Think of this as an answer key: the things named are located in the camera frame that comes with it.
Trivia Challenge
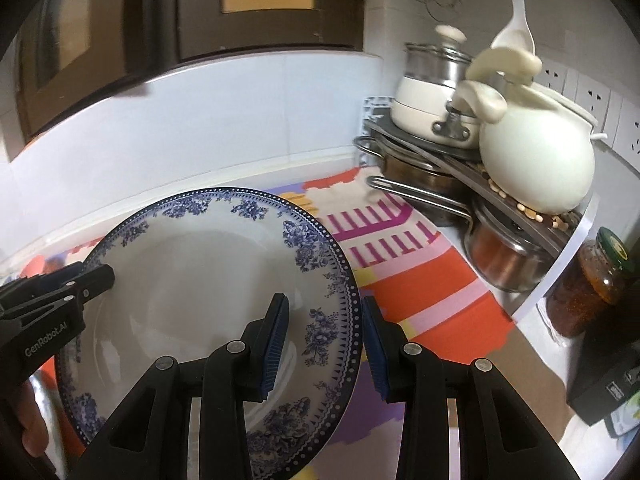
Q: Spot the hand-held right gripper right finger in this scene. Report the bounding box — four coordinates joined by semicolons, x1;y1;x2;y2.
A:
362;296;561;480

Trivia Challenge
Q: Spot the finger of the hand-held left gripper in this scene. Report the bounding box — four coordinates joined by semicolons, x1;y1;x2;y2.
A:
0;261;83;311
61;265;116;307

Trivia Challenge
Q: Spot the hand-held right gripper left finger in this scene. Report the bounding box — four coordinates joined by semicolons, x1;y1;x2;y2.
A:
75;292;292;480

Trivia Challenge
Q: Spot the blue floral white plate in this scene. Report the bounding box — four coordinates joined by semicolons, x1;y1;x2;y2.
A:
54;187;362;463

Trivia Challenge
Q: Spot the person's left hand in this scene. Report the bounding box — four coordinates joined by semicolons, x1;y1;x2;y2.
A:
10;382;58;461

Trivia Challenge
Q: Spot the colourful patterned table mat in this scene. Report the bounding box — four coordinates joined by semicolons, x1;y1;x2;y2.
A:
0;167;571;480

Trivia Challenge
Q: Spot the wooden bead trivet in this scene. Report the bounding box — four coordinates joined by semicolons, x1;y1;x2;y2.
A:
482;165;576;233

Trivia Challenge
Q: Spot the glass jar with dark lid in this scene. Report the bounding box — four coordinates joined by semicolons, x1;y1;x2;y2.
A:
545;226;630;338

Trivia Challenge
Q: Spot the black box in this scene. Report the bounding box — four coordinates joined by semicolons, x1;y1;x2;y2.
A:
566;305;640;428

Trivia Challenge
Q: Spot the cream pot with steel lid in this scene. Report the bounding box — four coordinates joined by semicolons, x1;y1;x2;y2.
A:
390;24;483;150

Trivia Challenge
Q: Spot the white ceramic pot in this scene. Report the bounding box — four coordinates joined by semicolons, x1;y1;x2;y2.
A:
450;47;598;216

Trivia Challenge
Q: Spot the green white packet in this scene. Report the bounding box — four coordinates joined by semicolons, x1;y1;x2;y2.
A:
605;400;640;438

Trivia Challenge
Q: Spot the white rice spoon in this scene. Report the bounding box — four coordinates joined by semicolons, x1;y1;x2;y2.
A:
490;0;537;58

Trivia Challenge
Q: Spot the dark wooden window frame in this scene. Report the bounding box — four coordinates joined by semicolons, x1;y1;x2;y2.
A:
15;0;366;143

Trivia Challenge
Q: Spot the white wall socket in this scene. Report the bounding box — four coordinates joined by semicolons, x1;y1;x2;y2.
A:
575;72;611;126
612;95;640;156
542;57;571;96

